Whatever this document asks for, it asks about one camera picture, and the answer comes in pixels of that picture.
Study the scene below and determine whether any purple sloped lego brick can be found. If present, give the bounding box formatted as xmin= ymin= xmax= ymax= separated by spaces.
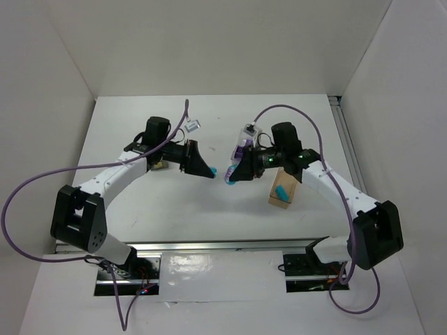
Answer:
xmin=234 ymin=147 xmax=244 ymax=159

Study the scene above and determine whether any teal lego figure piece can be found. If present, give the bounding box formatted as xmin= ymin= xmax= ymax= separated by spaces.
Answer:
xmin=223 ymin=165 xmax=237 ymax=185

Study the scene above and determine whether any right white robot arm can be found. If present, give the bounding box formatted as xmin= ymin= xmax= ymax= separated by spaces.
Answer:
xmin=226 ymin=121 xmax=404 ymax=270

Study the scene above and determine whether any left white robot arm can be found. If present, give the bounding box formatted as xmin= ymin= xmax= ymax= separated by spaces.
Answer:
xmin=50 ymin=117 xmax=215 ymax=278

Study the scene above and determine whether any smoky grey plastic container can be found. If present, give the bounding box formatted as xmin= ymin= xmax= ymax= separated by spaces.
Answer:
xmin=150 ymin=161 xmax=169 ymax=171

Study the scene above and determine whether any orange tinted plastic container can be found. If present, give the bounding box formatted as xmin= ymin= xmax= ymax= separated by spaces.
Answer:
xmin=268 ymin=167 xmax=298 ymax=209

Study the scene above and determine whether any clear plastic container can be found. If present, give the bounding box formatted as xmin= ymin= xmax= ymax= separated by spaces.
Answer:
xmin=230 ymin=124 xmax=262 ymax=165

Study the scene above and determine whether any aluminium rail right side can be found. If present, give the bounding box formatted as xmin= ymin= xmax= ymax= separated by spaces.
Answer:
xmin=328 ymin=95 xmax=384 ymax=247

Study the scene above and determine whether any aluminium rail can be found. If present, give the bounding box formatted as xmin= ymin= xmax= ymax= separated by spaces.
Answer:
xmin=55 ymin=237 xmax=329 ymax=254
xmin=328 ymin=95 xmax=384 ymax=247

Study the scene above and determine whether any aluminium rail front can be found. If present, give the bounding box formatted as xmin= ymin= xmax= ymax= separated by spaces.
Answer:
xmin=55 ymin=237 xmax=329 ymax=254

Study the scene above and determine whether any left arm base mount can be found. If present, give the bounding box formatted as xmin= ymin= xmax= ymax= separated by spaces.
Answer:
xmin=85 ymin=254 xmax=161 ymax=297

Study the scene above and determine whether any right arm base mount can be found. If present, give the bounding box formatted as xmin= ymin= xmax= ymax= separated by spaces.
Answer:
xmin=277 ymin=253 xmax=349 ymax=293

